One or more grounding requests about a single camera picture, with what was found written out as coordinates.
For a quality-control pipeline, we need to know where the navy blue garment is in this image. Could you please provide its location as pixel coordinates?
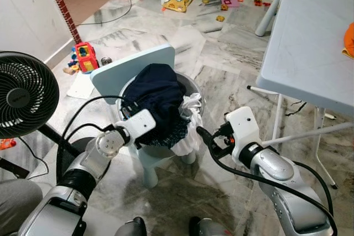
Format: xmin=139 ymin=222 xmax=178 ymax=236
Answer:
xmin=123 ymin=63 xmax=189 ymax=140

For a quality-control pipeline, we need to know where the pink toy board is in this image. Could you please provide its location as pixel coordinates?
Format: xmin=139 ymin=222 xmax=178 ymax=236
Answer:
xmin=221 ymin=0 xmax=241 ymax=9

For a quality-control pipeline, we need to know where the person's grey trouser leg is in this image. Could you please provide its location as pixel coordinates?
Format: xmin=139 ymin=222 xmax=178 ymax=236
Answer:
xmin=0 ymin=180 xmax=44 ymax=236

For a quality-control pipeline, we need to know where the blue plaid garment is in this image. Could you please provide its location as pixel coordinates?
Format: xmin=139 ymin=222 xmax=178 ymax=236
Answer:
xmin=147 ymin=120 xmax=189 ymax=148

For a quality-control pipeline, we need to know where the right robot leg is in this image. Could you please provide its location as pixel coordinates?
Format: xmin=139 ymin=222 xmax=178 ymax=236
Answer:
xmin=188 ymin=217 xmax=230 ymax=236

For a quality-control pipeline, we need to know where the yellow toy board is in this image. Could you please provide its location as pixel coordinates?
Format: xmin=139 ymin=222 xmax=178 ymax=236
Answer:
xmin=162 ymin=0 xmax=198 ymax=13

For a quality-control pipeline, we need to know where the orange t-shirt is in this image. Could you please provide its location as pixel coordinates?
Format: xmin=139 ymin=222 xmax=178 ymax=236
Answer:
xmin=343 ymin=22 xmax=354 ymax=59

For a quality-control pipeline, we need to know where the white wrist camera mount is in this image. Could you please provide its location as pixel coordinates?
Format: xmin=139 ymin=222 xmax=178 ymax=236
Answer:
xmin=113 ymin=109 xmax=157 ymax=144
xmin=224 ymin=106 xmax=261 ymax=148

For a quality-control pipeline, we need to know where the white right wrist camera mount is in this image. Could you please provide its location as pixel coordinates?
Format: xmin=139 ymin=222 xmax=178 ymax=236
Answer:
xmin=224 ymin=106 xmax=261 ymax=148

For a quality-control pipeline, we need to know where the red toy car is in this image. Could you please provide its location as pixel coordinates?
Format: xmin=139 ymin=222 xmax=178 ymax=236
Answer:
xmin=75 ymin=41 xmax=99 ymax=74

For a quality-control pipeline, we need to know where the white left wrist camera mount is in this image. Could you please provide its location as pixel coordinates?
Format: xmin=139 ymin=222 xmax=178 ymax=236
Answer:
xmin=113 ymin=109 xmax=157 ymax=144

